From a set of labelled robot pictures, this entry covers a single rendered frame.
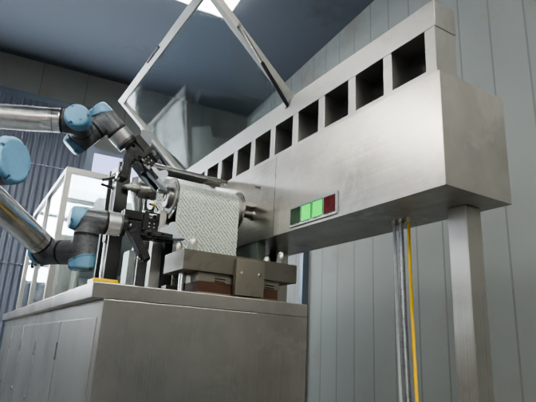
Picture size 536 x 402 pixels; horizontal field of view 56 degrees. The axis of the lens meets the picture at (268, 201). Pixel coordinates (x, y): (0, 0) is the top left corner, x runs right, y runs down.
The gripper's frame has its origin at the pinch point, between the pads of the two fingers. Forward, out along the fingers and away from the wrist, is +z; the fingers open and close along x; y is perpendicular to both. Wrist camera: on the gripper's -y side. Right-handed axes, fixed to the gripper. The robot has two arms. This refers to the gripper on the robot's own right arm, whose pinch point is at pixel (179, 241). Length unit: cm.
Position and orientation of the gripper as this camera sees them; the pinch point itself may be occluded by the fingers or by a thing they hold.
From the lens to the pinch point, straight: 170.4
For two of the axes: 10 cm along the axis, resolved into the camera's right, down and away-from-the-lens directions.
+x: -5.3, 2.2, 8.2
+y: 0.5, -9.6, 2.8
